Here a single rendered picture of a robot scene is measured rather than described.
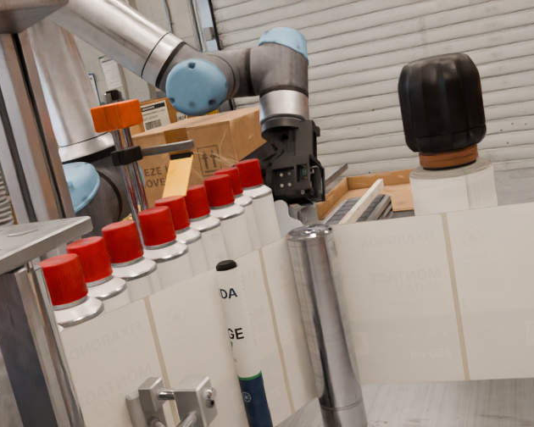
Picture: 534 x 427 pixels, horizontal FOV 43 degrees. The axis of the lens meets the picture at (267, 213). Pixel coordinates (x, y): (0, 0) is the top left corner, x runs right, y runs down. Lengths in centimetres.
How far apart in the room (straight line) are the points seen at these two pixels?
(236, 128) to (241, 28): 438
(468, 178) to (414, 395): 22
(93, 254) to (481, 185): 38
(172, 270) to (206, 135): 68
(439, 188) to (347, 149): 470
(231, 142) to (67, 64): 35
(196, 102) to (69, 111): 29
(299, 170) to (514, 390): 46
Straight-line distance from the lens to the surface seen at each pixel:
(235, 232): 81
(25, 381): 34
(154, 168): 139
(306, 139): 99
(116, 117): 79
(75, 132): 114
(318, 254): 53
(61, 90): 114
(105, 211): 106
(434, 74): 69
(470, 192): 70
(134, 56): 95
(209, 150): 133
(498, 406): 64
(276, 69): 103
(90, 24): 97
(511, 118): 504
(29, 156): 75
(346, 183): 186
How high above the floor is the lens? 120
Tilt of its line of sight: 12 degrees down
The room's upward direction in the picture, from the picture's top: 11 degrees counter-clockwise
